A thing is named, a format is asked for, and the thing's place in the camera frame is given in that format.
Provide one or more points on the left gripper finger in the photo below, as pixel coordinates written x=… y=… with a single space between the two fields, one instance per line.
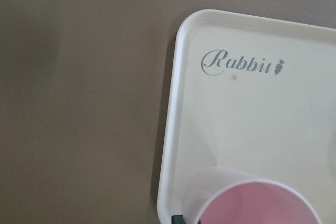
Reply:
x=177 y=219

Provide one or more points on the pink cup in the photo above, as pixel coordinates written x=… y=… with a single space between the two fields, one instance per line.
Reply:
x=222 y=195

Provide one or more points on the cream rabbit tray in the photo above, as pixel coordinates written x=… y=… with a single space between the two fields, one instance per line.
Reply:
x=253 y=94

